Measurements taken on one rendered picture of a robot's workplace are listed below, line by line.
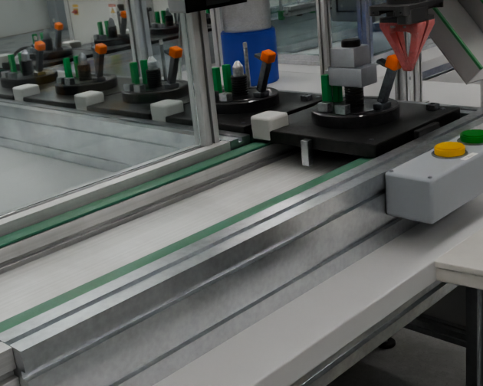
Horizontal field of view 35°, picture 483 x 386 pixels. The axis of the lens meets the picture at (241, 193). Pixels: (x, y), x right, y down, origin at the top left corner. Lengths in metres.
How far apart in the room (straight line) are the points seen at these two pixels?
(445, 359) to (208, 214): 1.50
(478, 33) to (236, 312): 0.82
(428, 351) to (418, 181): 1.52
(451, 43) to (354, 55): 0.23
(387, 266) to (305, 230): 0.13
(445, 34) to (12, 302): 0.86
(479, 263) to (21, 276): 0.55
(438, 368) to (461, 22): 1.21
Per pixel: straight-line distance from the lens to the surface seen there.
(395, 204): 1.00
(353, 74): 1.20
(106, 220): 1.02
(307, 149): 1.14
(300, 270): 0.89
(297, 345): 0.80
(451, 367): 2.38
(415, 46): 1.14
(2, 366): 0.68
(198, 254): 0.78
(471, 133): 1.11
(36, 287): 0.88
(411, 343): 2.49
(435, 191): 0.97
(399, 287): 0.92
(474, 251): 1.01
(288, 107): 1.34
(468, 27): 1.46
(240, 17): 2.12
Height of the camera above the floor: 1.27
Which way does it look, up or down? 19 degrees down
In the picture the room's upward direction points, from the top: 6 degrees counter-clockwise
